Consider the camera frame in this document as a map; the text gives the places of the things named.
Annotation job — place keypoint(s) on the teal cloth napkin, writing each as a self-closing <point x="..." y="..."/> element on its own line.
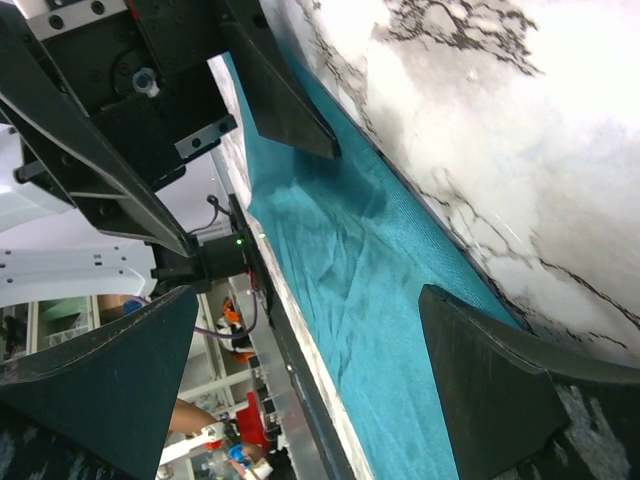
<point x="355" y="249"/>

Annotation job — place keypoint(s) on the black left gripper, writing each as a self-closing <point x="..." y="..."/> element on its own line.
<point x="139" y="70"/>

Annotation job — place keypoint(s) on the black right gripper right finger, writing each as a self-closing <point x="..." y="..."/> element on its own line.
<point x="518" y="407"/>

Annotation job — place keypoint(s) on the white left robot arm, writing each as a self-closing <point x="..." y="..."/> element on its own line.
<point x="48" y="248"/>

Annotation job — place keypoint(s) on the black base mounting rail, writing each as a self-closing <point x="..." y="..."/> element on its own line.
<point x="313" y="445"/>

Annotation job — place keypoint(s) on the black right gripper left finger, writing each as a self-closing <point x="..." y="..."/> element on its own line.
<point x="98" y="406"/>

